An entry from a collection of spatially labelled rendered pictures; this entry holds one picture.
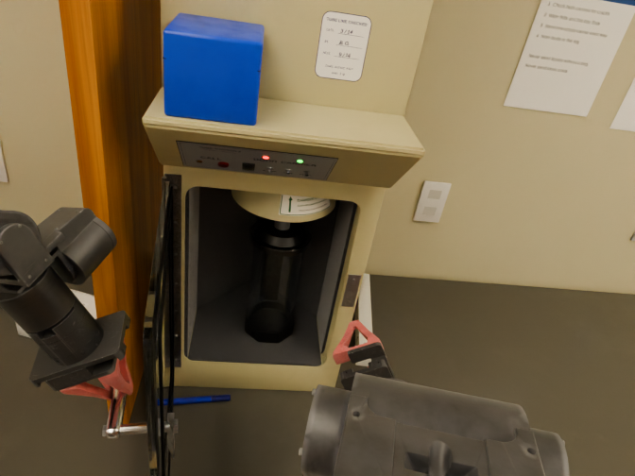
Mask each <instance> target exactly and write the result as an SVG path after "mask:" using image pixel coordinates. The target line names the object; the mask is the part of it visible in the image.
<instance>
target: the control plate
mask: <svg viewBox="0 0 635 476"><path fill-rule="evenodd" d="M176 142H177V146H178V149H179V152H180V157H181V160H182V163H183V165H184V166H192V167H201V168H210V169H219V170H229V171H237V172H247V173H256V174H265V175H274V176H284V177H293V178H302V179H320V180H326V179H327V178H328V177H329V175H330V174H331V172H332V170H333V168H334V167H335V164H336V162H337V161H338V158H330V157H321V156H313V155H304V154H296V153H287V152H279V151H270V150H262V149H253V148H244V147H236V146H227V145H219V144H202V143H193V142H185V141H176ZM262 156H269V157H270V159H263V158H262ZM196 160H202V161H204V163H198V162H196ZM296 160H304V162H296ZM219 162H227V163H228V164H229V167H225V168H224V167H220V166H218V163H219ZM243 162H245V163H255V168H254V171H251V170H244V169H242V164H243ZM268 167H273V170H272V172H268V169H267V168H268ZM285 169H291V170H292V172H290V174H287V171H285ZM303 171H309V172H310V174H308V176H305V173H303Z"/></svg>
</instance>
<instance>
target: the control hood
mask: <svg viewBox="0 0 635 476"><path fill-rule="evenodd" d="M142 122H143V126H144V128H145V130H146V134H147V136H148V138H149V141H150V142H151V144H152V147H153V149H154V151H155V153H156V156H157V158H158V160H159V162H160V163H161V164H162V165H172V166H181V167H190V168H199V169H209V170H218V171H227V172H236V173H246V174H254V175H264V176H273V177H282V178H292V179H310V178H293V177H284V176H274V175H265V174H256V173H247V172H237V171H229V170H219V169H210V168H201V167H192V166H184V165H183V163H182V160H181V157H180V152H179V149H178V146H177V142H176V141H185V142H193V143H202V144H210V145H227V146H236V147H244V148H253V149H262V150H270V151H279V152H287V153H296V154H304V155H313V156H321V157H330V158H338V161H337V162H336V164H335V167H334V168H333V170H332V172H331V174H330V175H329V177H328V178H327V179H326V180H320V179H310V180H318V181H328V182H337V183H346V184H355V185H365V186H373V187H383V188H391V187H392V186H393V185H394V184H395V183H396V182H397V181H398V180H399V179H400V178H401V177H402V176H403V175H404V174H405V173H406V172H407V171H408V170H410V169H411V168H412V167H413V166H414V165H415V164H416V163H417V162H418V161H419V160H420V159H421V158H422V157H423V156H424V154H425V150H424V148H423V146H422V145H421V143H420V141H419V140H418V138H417V136H416V135H415V133H414V132H413V130H412V128H411V127H410V126H409V125H408V123H407V122H406V120H405V118H404V117H403V116H401V115H394V114H386V113H379V112H371V111H364V110H350V109H342V108H335V107H327V106H320V105H312V104H304V103H297V102H289V101H282V100H274V99H266V98H259V99H258V110H257V121H256V125H255V126H248V125H239V124H232V123H223V122H215V121H207V120H198V119H191V118H182V117H175V116H167V115H165V113H164V90H163V87H162V88H160V90H159V92H158V93H157V95H156V96H155V98H154V100H153V101H152V103H151V104H150V106H149V108H148V109H147V111H146V113H145V115H144V116H143V118H142Z"/></svg>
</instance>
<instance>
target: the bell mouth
mask: <svg viewBox="0 0 635 476"><path fill-rule="evenodd" d="M232 197H233V198H234V200H235V201H236V202H237V203H238V204H239V205H240V206H241V207H242V208H244V209H245V210H247V211H248V212H250V213H253V214H255V215H258V216H261V217H263V218H266V219H270V220H275V221H281V222H292V223H298V222H308V221H313V220H317V219H319V218H321V217H324V216H326V215H327V214H329V213H330V212H331V211H332V210H333V209H334V208H335V199H327V198H317V197H307V196H297V195H279V194H269V193H259V192H250V191H240V190H232Z"/></svg>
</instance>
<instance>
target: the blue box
mask: <svg viewBox="0 0 635 476"><path fill-rule="evenodd" d="M264 32H265V28H264V26H263V25H258V24H252V23H245V22H239V21H233V20H226V19H219V18H214V17H207V16H200V15H194V14H187V13H179V14H178V15H177V16H176V17H175V18H174V20H173V21H172V22H171V23H170V24H169V25H168V26H167V27H166V28H165V30H164V31H163V90H164V113H165V115H167V116H175V117H182V118H191V119H198V120H207V121H215V122H223V123H232V124H239V125H248V126H255V125H256V121H257V110H258V99H259V89H260V78H261V67H262V56H263V46H264Z"/></svg>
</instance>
